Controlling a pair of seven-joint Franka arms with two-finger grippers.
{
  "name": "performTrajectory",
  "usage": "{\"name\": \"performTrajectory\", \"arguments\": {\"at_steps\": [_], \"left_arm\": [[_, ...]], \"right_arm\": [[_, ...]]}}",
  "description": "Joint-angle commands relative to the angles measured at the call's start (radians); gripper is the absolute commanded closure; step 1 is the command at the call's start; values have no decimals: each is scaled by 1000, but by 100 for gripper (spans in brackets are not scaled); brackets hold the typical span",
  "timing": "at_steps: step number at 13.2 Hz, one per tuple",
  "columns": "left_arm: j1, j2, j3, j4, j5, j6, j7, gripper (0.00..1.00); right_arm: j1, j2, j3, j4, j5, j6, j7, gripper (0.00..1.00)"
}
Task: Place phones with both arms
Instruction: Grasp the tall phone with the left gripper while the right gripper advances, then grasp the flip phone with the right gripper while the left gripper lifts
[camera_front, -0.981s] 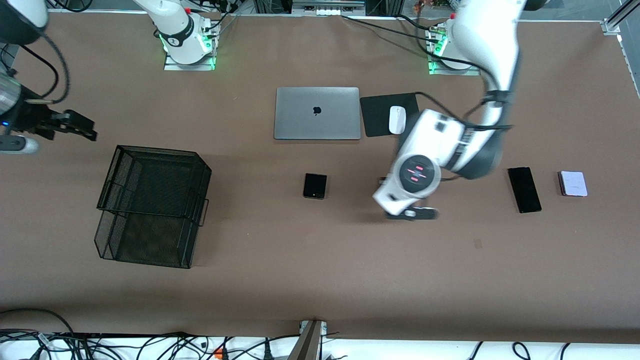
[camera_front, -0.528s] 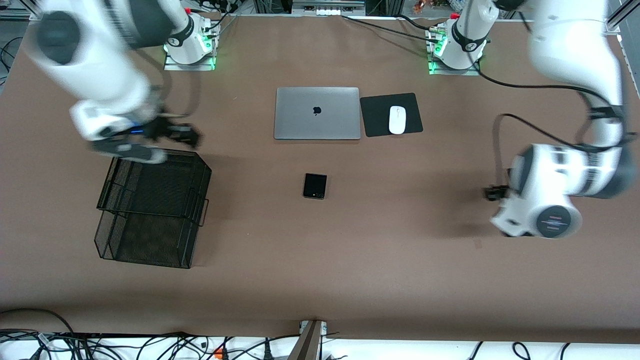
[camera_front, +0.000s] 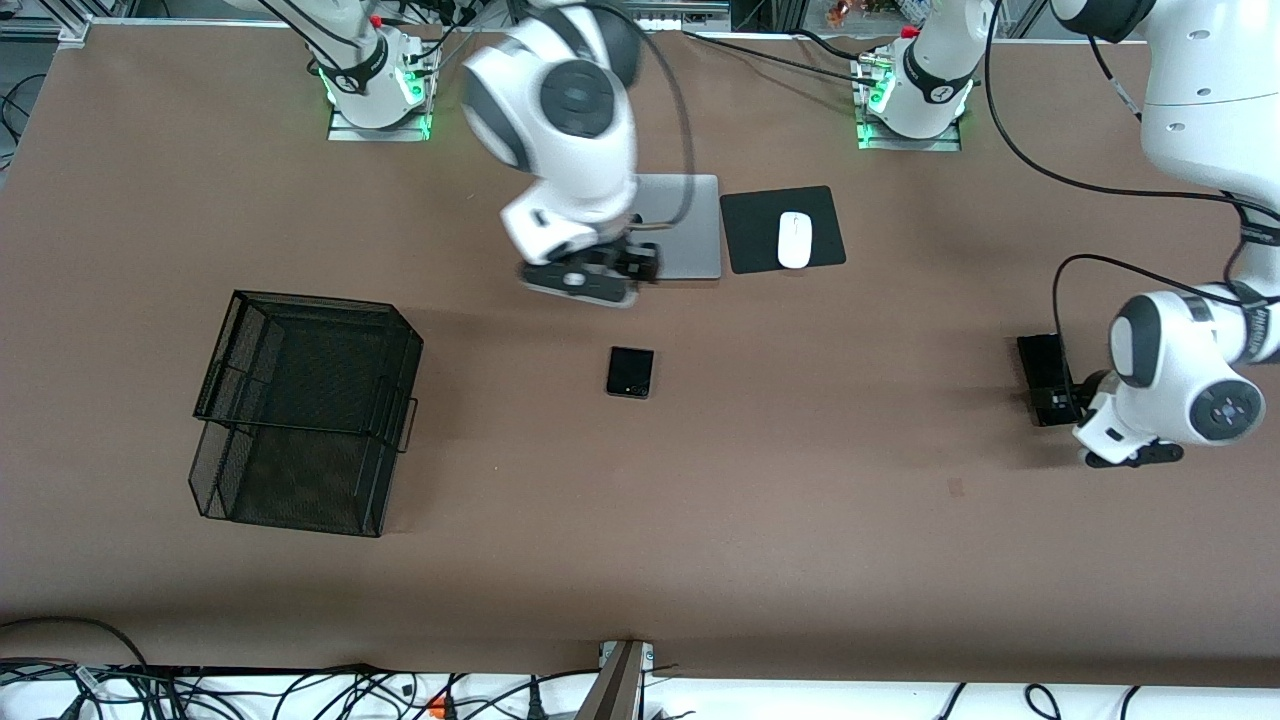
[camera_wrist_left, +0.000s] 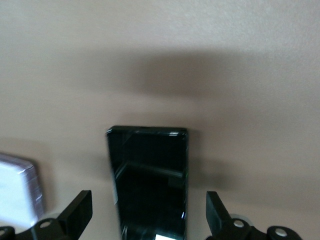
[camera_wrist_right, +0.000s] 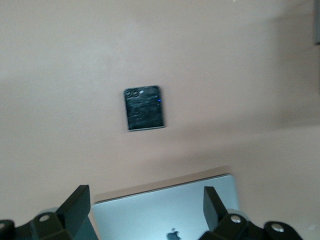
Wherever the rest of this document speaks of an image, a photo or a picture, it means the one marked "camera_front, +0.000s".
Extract black mouse pad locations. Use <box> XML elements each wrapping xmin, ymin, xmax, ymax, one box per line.
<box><xmin>720</xmin><ymin>185</ymin><xmax>848</xmax><ymax>275</ymax></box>

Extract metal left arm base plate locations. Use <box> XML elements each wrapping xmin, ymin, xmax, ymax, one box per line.
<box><xmin>852</xmin><ymin>55</ymin><xmax>963</xmax><ymax>152</ymax></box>

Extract silver power strip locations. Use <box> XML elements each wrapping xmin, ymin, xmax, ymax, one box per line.
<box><xmin>640</xmin><ymin>0</ymin><xmax>733</xmax><ymax>33</ymax></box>

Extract long black smartphone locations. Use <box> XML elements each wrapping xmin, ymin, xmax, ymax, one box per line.
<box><xmin>1016</xmin><ymin>333</ymin><xmax>1079</xmax><ymax>429</ymax></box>

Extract silver closed laptop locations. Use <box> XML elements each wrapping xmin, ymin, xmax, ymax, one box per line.
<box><xmin>630</xmin><ymin>174</ymin><xmax>722</xmax><ymax>281</ymax></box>

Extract small black flip phone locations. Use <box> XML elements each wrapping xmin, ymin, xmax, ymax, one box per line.
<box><xmin>606</xmin><ymin>346</ymin><xmax>656</xmax><ymax>401</ymax></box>

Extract black arched floor cable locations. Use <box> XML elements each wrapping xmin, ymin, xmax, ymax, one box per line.
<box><xmin>0</xmin><ymin>616</ymin><xmax>151</xmax><ymax>671</ymax></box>

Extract black mesh two-tier tray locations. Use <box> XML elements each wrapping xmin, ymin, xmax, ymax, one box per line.
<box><xmin>188</xmin><ymin>290</ymin><xmax>425</xmax><ymax>539</ymax></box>

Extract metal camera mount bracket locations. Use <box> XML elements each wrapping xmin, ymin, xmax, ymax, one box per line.
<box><xmin>598</xmin><ymin>640</ymin><xmax>657</xmax><ymax>720</ymax></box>

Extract white computer mouse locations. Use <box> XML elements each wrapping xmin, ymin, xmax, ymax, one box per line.
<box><xmin>778</xmin><ymin>211</ymin><xmax>813</xmax><ymax>270</ymax></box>

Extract tangled black floor cables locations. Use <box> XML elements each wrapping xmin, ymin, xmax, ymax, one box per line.
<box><xmin>0</xmin><ymin>658</ymin><xmax>601</xmax><ymax>720</ymax></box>

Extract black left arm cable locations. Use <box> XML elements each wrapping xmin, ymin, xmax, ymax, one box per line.
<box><xmin>983</xmin><ymin>0</ymin><xmax>1280</xmax><ymax>426</ymax></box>

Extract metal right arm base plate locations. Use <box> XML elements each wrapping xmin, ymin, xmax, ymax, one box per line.
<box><xmin>328</xmin><ymin>40</ymin><xmax>434</xmax><ymax>142</ymax></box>

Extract black table cable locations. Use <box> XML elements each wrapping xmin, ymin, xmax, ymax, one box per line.
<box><xmin>683</xmin><ymin>30</ymin><xmax>871</xmax><ymax>81</ymax></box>
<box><xmin>795</xmin><ymin>30</ymin><xmax>876</xmax><ymax>61</ymax></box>

